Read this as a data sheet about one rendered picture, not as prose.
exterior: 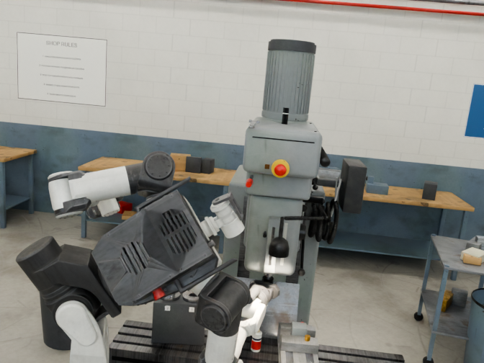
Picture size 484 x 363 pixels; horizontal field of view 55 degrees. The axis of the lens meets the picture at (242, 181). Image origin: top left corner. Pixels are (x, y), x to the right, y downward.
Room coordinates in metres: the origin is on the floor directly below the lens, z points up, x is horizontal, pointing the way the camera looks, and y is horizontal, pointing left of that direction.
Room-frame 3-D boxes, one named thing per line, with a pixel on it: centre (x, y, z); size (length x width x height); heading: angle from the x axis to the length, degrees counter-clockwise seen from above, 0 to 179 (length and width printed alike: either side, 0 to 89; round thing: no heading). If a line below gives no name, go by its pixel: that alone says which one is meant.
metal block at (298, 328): (1.76, -0.29, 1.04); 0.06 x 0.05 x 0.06; 88
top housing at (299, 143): (1.79, -0.14, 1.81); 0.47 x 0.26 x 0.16; 176
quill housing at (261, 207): (1.78, -0.14, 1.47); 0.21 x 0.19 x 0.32; 86
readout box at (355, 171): (2.05, -0.50, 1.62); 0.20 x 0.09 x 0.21; 176
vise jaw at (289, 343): (1.71, -0.29, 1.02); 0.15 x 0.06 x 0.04; 88
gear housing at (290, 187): (1.81, -0.14, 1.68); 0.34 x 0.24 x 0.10; 176
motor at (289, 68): (2.02, -0.16, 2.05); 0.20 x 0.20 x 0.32
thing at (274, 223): (1.66, -0.13, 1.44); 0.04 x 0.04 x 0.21; 86
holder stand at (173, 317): (1.83, 0.21, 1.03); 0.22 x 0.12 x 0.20; 93
